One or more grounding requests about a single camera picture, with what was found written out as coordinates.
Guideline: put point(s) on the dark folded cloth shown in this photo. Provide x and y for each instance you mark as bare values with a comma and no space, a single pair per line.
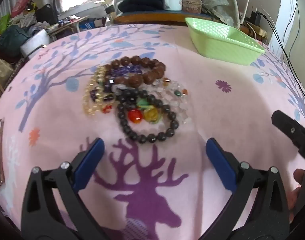
142,2

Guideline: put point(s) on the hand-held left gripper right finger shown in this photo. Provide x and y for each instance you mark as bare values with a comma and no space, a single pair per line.
220,165

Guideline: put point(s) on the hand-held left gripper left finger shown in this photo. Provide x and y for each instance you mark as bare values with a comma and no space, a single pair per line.
92,162

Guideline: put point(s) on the white mug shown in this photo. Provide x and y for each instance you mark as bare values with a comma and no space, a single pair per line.
173,1

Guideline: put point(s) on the low wooden table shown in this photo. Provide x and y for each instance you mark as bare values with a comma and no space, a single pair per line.
65,26

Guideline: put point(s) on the person's right hand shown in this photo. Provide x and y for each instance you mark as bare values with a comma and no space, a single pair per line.
299,177

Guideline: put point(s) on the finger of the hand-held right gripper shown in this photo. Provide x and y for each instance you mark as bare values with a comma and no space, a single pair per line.
292,130

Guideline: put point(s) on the green plastic basket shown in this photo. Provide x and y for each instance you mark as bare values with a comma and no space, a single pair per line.
217,42

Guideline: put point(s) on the small woven basket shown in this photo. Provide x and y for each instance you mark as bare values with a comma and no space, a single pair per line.
192,6

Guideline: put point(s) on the white router antenna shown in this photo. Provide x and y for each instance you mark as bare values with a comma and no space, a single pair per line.
244,10

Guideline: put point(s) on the black bag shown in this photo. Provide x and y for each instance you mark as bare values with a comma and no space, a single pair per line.
46,13

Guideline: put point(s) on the red bag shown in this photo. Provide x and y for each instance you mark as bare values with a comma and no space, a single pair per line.
20,5

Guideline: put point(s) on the dark green bag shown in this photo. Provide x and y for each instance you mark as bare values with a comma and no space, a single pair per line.
10,40

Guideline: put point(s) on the green plastic bag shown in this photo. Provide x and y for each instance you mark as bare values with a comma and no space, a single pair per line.
1,23

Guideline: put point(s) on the pink printed blanket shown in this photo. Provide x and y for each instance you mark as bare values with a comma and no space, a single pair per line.
217,120

